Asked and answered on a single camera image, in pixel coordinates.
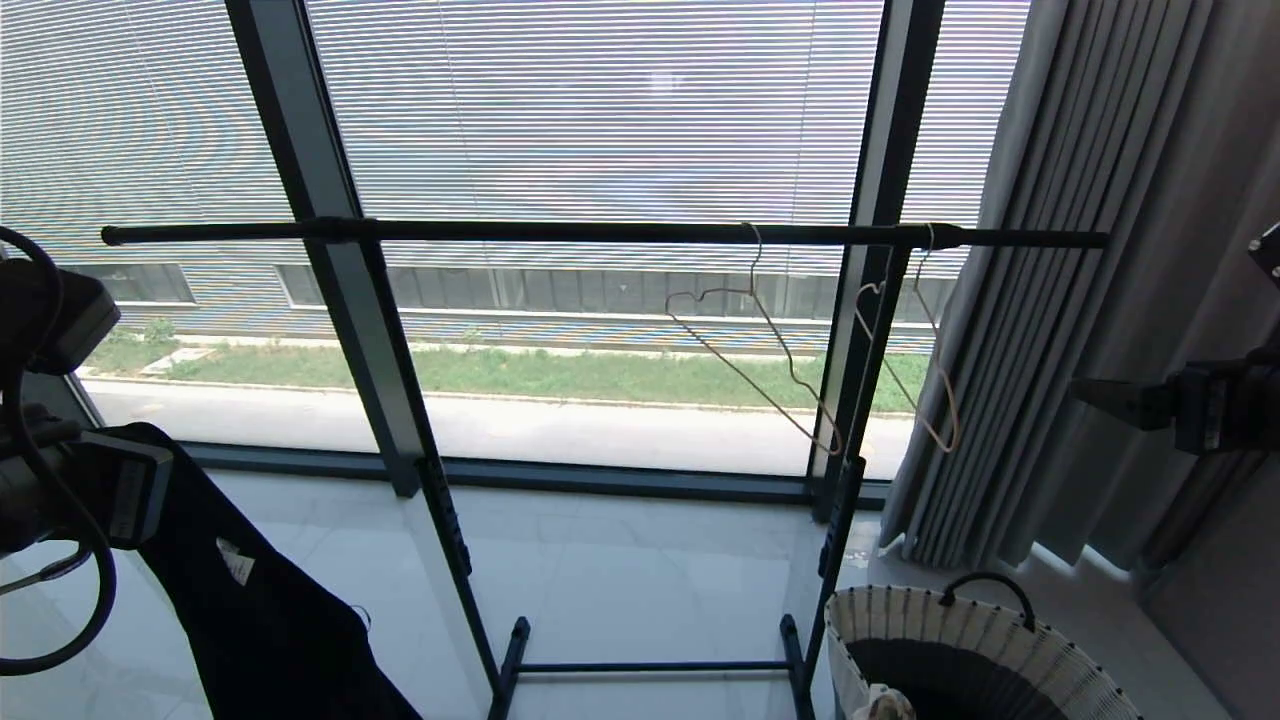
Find white laundry basket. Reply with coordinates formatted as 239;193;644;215
825;571;1144;720

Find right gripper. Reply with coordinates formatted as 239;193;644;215
1174;350;1280;458

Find black garment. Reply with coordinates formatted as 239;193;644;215
130;422;423;720

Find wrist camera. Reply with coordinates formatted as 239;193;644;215
0;258;122;378
1247;222;1280;284

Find grey curtain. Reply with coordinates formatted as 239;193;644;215
880;0;1280;573

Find black clothes rack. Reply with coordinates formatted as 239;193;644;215
100;218;1111;720

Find window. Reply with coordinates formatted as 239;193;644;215
0;0;1031;506

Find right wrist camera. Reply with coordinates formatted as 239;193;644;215
1247;222;1280;284

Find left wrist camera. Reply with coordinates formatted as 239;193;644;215
0;258;122;378

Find pink clothes hanger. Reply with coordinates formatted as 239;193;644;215
665;222;847;459
853;224;962;455

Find grey cable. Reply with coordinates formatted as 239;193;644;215
0;545;93;599

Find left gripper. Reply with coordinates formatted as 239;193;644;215
0;418;177;556

